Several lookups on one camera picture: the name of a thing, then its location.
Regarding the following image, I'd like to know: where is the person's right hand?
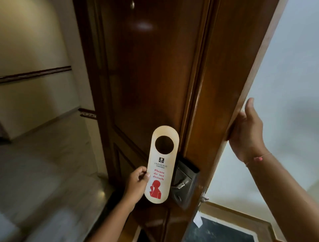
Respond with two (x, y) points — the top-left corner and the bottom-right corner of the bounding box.
(228, 97), (268, 164)

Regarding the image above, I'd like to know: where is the person's left hand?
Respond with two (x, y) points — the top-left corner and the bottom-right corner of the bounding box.
(122, 166), (151, 206)

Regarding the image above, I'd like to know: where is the cream door hanger sign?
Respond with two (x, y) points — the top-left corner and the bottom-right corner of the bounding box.
(144, 126), (180, 204)

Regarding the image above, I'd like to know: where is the brown wooden door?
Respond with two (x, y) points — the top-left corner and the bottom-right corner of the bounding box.
(72, 0), (281, 242)

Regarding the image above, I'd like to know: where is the person's right forearm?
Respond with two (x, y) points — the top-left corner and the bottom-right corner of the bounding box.
(243, 150), (319, 242)

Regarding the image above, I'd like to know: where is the person's left forearm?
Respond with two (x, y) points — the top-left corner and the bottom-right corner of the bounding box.
(86, 196), (136, 242)

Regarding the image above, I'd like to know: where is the white paper scrap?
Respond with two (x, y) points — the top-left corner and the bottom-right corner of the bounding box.
(193, 211), (203, 229)

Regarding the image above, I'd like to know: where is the metal door lock handle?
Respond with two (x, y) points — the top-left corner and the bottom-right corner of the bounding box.
(171, 158), (200, 210)

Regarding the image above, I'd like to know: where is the pink thread bracelet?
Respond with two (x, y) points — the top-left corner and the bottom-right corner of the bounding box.
(245, 153), (272, 167)

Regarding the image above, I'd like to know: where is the dark wooden wall rail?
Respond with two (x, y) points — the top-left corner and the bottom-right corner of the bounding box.
(0, 65), (72, 84)

